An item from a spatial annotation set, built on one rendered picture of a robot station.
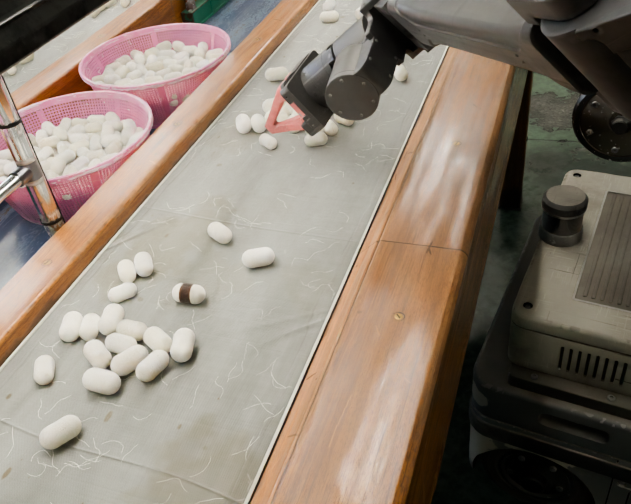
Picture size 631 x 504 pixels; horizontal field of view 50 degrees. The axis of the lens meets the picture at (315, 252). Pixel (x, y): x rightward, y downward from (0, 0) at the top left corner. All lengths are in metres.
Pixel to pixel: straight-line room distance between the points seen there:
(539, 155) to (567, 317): 1.31
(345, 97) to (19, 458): 0.46
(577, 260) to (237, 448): 0.73
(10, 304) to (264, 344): 0.28
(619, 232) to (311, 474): 0.82
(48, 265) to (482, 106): 0.59
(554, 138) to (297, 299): 1.81
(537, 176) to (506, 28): 1.76
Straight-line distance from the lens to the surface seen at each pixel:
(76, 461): 0.64
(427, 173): 0.83
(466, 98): 0.99
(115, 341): 0.69
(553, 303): 1.09
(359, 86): 0.71
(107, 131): 1.10
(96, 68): 1.34
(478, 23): 0.53
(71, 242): 0.83
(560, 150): 2.36
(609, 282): 1.14
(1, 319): 0.77
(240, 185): 0.89
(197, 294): 0.72
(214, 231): 0.79
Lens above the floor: 1.22
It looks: 39 degrees down
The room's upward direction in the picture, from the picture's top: 8 degrees counter-clockwise
